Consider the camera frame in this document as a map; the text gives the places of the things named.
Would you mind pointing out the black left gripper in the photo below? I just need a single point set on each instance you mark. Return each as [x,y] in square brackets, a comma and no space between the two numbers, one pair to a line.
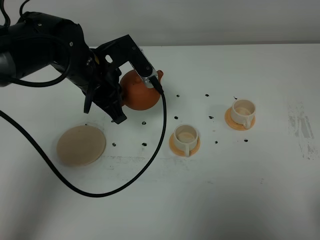
[100,86]

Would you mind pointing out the brown clay teapot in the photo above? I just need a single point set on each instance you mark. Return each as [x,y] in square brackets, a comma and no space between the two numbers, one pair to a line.
[135,95]

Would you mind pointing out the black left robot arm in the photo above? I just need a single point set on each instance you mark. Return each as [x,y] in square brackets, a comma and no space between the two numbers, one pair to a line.
[38,40]

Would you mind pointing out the beige round teapot coaster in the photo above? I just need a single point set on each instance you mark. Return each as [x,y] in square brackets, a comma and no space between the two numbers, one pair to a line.
[81,146]

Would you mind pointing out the near orange saucer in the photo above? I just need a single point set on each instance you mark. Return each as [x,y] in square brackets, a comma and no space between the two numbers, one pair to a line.
[179,152]

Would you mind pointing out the orange saucer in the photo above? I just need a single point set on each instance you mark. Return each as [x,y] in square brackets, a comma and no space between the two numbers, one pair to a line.
[179,152]
[231,122]

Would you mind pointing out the near white teacup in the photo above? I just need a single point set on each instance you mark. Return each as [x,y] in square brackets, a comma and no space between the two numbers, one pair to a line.
[185,138]

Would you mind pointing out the white teacup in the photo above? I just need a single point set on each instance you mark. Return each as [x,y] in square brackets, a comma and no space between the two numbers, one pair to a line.
[243,112]
[185,138]

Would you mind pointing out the far orange saucer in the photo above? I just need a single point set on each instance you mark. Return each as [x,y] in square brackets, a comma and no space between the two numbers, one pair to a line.
[231,122]

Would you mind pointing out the far white teacup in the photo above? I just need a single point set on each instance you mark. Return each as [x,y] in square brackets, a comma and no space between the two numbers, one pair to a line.
[243,112]

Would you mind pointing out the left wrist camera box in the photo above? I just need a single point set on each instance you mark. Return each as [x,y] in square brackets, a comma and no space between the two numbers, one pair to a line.
[123,50]

